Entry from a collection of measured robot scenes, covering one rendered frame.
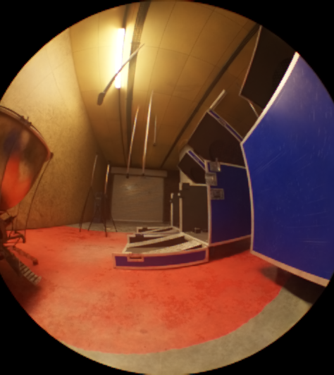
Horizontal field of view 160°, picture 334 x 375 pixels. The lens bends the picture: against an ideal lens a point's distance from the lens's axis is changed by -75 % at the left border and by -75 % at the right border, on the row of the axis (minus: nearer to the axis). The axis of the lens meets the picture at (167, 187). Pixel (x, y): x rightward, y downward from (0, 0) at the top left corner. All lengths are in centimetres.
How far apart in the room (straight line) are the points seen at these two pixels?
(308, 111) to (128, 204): 691
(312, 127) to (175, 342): 86
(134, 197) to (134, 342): 666
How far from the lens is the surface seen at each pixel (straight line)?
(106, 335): 56
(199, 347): 52
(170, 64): 293
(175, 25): 278
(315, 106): 57
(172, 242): 160
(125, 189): 693
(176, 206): 286
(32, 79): 245
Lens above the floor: 46
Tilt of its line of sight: 13 degrees up
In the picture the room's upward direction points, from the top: straight up
